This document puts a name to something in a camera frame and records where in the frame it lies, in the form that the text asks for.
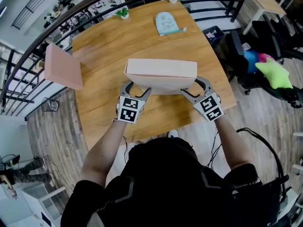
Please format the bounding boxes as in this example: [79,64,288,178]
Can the person's black shirt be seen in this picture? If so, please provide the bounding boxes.
[60,137,292,227]

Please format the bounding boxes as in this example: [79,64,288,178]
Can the blue pillow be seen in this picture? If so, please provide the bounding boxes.
[243,50,260,74]

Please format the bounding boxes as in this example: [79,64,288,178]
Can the black equipment pack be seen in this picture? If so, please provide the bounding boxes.
[236,178,292,227]

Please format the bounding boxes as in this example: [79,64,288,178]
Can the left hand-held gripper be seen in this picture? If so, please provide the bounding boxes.
[116,79,152,124]

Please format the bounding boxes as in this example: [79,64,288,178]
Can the black office chair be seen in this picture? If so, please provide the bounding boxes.
[252,17,303,61]
[224,29,303,108]

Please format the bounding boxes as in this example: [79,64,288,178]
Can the pink box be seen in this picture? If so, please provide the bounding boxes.
[44,43,83,91]

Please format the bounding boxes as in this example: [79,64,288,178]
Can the white side table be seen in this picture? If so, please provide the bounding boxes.
[0,181,67,227]

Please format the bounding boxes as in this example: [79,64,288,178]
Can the pink pillow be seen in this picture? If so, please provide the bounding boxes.
[257,52,275,62]

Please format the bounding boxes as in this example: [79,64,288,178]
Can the cream box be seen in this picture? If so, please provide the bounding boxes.
[124,58,198,96]

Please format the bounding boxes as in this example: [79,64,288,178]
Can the thin black cable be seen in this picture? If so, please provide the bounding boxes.
[205,126,223,167]
[122,136,130,163]

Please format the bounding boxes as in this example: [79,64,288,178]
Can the person's right forearm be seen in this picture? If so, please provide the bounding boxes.
[214,116,254,171]

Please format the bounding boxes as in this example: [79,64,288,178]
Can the person's left forearm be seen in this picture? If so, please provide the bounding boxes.
[81,119,128,189]

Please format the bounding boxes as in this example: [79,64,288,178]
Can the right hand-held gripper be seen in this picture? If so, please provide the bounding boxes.
[180,76,224,123]

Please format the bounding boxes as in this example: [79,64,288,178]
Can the green star pillow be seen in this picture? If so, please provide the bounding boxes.
[255,57,294,90]

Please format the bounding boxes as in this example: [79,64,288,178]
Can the light blue pencil pouch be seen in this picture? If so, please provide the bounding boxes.
[155,11,187,37]

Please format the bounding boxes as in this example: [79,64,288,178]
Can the thick black cable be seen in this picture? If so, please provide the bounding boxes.
[236,128,286,186]

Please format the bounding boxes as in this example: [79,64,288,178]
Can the black storage bin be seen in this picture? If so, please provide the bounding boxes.
[202,25,225,42]

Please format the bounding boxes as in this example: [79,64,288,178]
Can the black wire wastebasket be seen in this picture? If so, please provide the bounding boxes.
[41,97,60,113]

